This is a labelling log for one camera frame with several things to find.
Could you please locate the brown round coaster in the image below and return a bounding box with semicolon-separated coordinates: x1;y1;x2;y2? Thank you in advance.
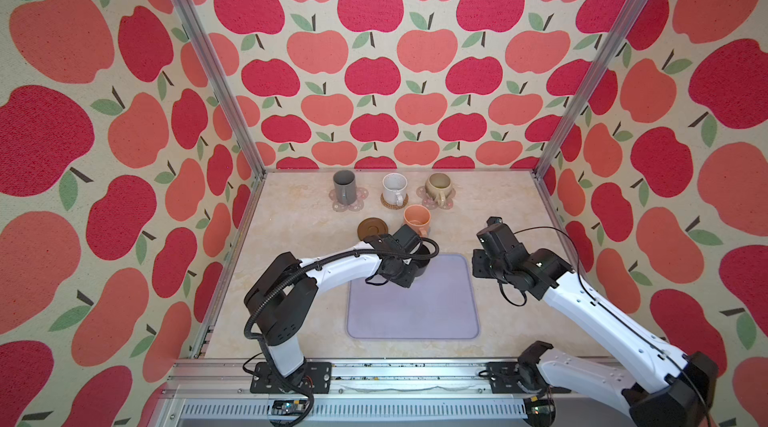
356;217;389;241

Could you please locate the orange mug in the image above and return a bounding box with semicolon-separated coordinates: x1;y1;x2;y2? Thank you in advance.
403;204;432;237

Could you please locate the woven rattan round coaster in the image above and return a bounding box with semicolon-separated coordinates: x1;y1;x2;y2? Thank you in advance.
380;192;409;210

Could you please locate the pink flower coaster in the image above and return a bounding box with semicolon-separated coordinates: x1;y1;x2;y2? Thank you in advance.
328;187;369;212
416;186;456;210

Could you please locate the white mug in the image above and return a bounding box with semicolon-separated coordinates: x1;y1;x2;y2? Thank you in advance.
382;173;408;195

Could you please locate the beige mug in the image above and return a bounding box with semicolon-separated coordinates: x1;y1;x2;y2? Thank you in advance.
425;172;454;208

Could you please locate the grey mug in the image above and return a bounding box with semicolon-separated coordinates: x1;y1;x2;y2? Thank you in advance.
333;170;357;206

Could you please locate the black mug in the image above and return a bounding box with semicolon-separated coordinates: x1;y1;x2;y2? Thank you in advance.
410;242;434;277

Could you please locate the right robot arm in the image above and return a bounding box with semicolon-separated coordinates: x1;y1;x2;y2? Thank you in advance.
472;249;717;426

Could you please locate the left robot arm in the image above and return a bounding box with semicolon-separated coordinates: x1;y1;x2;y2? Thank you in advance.
244;242;437;377

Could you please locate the lavender silicone tray mat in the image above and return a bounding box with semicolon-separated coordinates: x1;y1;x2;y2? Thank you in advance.
347;254;479;340

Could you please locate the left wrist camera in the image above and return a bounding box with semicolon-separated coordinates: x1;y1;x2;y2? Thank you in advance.
391;224;421;253

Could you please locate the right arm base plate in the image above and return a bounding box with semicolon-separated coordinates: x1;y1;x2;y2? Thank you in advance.
478;361;571;395

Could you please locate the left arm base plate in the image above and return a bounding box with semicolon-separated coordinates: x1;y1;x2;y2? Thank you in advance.
250;361;332;394

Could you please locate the front aluminium rail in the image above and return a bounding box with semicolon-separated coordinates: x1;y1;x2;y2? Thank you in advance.
142;358;633;426

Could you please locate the left aluminium frame post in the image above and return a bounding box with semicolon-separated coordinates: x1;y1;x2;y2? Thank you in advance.
171;0;266;181

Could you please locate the aluminium frame post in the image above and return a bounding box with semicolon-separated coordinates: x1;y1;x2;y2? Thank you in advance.
533;0;649;181
171;0;266;181

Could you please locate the right aluminium frame post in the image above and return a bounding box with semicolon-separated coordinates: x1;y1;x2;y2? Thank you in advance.
533;0;649;181

